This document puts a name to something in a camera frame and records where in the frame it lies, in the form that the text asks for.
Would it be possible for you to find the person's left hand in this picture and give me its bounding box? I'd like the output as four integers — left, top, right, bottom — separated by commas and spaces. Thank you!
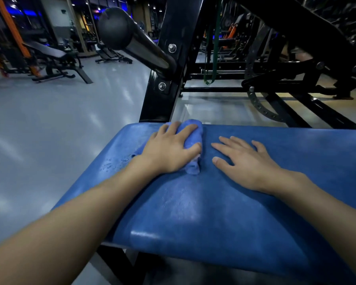
133, 121, 203, 175

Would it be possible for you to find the person's right hand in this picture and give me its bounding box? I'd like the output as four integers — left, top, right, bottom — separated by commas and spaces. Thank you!
211, 135, 288, 196

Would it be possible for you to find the blue microfibre cloth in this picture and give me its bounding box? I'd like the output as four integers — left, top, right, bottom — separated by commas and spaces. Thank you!
132, 119, 204, 176

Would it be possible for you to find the blue bench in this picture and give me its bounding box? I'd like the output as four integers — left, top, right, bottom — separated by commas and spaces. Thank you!
52, 122, 356, 285

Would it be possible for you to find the person's left forearm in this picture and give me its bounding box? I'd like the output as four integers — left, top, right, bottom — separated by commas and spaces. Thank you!
0, 158, 161, 285

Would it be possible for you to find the person's right forearm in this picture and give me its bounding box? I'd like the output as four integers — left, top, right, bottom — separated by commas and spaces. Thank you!
270, 170, 356, 282

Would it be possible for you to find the black incline bench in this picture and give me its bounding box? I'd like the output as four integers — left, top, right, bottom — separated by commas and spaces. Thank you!
95, 43, 133, 64

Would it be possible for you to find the green resistance band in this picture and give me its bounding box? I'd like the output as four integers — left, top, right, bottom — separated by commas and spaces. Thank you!
203, 0, 223, 86

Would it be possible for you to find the grey perforated adjustment plate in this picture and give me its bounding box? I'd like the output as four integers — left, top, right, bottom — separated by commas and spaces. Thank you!
244, 25, 285, 123

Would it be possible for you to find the black gym machine frame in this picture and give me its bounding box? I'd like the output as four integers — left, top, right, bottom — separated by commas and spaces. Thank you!
139, 0, 205, 123
178, 0, 356, 129

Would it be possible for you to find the black curved handle bar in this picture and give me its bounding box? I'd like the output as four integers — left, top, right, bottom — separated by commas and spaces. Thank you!
97, 7, 178, 77

